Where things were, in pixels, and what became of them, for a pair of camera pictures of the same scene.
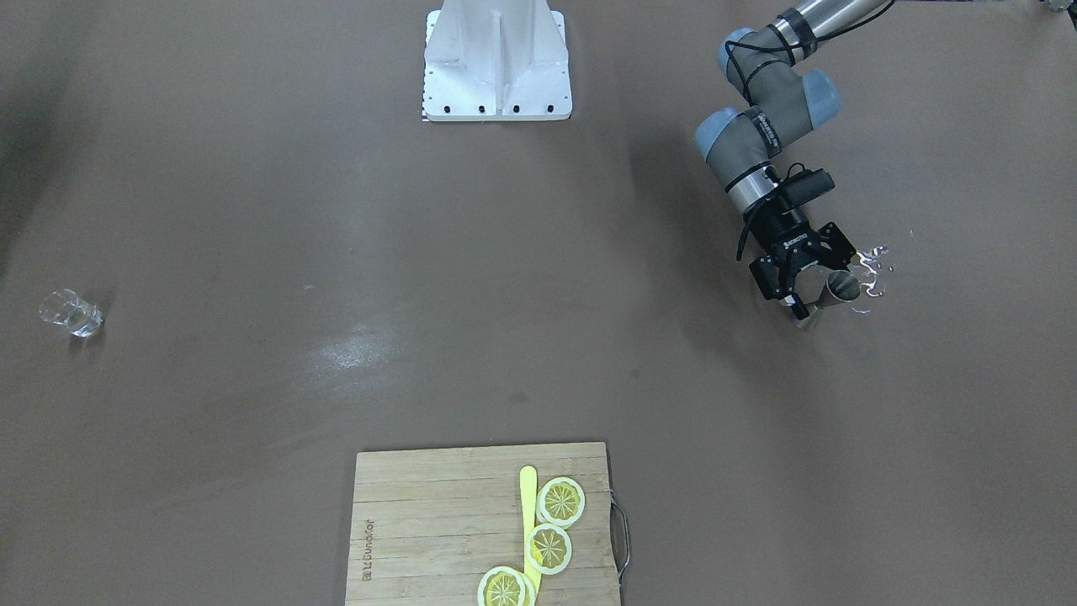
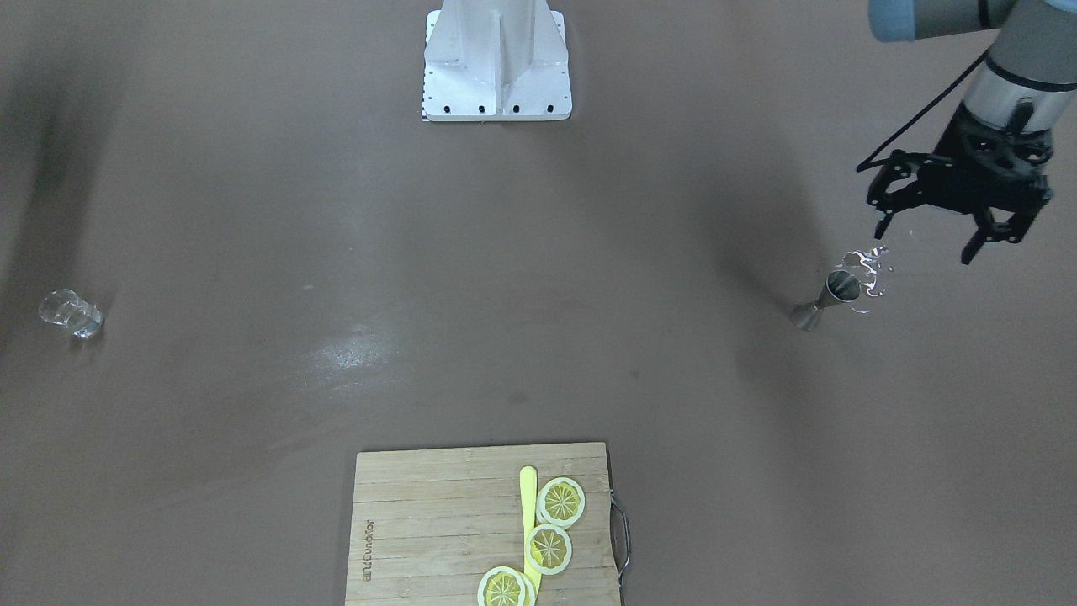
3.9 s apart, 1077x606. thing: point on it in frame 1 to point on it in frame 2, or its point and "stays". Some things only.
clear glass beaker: (65, 307) stays
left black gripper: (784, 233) to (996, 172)
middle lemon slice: (549, 549) stays
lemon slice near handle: (560, 502) stays
